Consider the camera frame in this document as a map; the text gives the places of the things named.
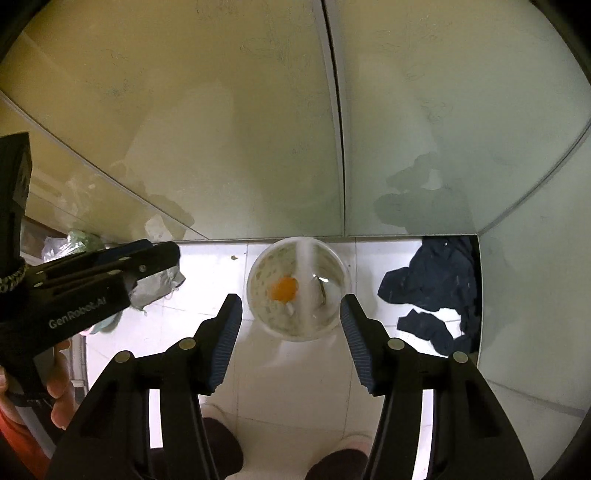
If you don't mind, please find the grey wrapper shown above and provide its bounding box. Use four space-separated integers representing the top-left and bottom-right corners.
129 266 185 311

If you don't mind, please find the person's left hand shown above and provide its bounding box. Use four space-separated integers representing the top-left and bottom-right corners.
1 339 77 430

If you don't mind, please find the green plastic bag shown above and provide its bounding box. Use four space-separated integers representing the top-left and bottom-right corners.
41 230 104 262

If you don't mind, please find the left maroon slipper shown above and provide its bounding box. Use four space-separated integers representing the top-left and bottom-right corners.
201 403 245 479

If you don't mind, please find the maroon slipper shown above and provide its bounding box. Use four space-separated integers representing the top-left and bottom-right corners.
304 434 373 480
201 403 245 479

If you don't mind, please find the right maroon slipper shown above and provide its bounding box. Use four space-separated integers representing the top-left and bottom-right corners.
304 434 373 480

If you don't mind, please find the dark blue cloth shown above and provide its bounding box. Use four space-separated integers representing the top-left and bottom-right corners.
378 236 482 357

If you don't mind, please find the orange peel in bin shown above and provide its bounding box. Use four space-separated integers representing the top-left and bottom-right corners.
269 276 298 304

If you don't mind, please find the left cabinet door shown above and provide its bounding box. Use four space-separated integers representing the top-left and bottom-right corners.
1 1 345 241

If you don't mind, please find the cabinet door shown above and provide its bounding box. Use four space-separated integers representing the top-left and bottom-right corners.
1 1 345 241
328 1 590 237

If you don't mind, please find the right cabinet door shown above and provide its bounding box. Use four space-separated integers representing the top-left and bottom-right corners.
328 1 590 237

